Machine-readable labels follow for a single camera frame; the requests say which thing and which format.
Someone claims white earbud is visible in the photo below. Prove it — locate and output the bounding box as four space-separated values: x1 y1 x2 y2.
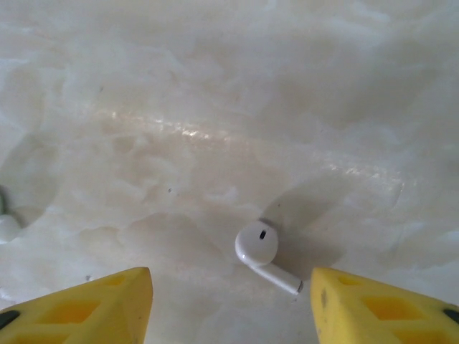
235 220 304 296

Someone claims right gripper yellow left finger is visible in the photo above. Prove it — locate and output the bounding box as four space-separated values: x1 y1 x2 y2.
0 266 155 344

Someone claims white earbud charging case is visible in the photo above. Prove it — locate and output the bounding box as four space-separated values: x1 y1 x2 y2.
0 214 21 245

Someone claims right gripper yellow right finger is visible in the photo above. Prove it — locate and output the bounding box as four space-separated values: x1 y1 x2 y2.
310 267 459 344

